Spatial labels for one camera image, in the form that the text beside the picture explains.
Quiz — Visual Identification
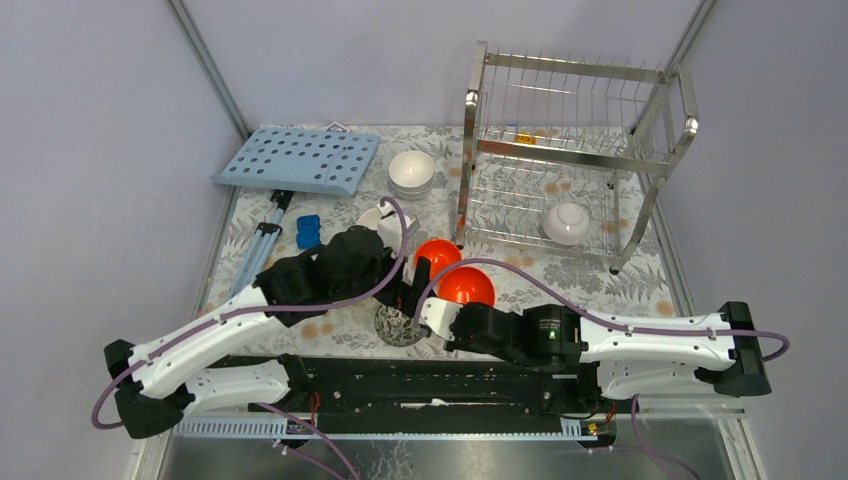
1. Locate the leopard pattern bowl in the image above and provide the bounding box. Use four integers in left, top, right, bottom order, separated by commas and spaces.
374, 305, 425, 347

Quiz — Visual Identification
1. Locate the orange bowl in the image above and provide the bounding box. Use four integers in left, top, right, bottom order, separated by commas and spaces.
437, 266, 496, 306
413, 238, 462, 280

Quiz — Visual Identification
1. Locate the white bowl front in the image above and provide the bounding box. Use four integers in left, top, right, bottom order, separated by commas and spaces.
388, 175, 435, 200

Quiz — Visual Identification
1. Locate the white pink bowl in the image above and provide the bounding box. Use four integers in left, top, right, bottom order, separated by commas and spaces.
542, 202, 590, 246

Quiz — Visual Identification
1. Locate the stainless steel dish rack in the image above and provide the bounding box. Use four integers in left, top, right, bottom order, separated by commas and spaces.
453, 41, 699, 274

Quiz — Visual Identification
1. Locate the beige bowl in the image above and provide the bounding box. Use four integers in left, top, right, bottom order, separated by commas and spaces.
356, 208, 383, 231

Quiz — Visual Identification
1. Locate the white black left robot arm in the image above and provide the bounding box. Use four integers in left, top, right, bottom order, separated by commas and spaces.
91, 224, 410, 439

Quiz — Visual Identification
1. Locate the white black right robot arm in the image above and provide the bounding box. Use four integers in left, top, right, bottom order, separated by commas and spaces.
421, 298, 772, 412

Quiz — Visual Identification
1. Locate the blue toy block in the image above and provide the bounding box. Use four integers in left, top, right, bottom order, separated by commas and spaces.
296, 214, 321, 250

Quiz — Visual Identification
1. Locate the floral table mat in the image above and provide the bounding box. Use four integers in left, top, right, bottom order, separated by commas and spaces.
203, 125, 677, 359

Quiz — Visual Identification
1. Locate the blue perforated tray stand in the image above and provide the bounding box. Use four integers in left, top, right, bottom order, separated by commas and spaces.
210, 127, 381, 296

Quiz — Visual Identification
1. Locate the small yellow cup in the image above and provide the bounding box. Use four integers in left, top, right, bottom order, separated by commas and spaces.
515, 133, 536, 145

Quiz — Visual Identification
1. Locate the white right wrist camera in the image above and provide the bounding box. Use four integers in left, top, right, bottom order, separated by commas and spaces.
419, 297, 463, 341

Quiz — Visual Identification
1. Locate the white slotted cable duct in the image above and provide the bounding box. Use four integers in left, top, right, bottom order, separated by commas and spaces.
172, 415, 600, 443

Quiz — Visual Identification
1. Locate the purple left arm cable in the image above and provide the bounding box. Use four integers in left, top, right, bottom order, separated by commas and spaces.
89, 195, 412, 480

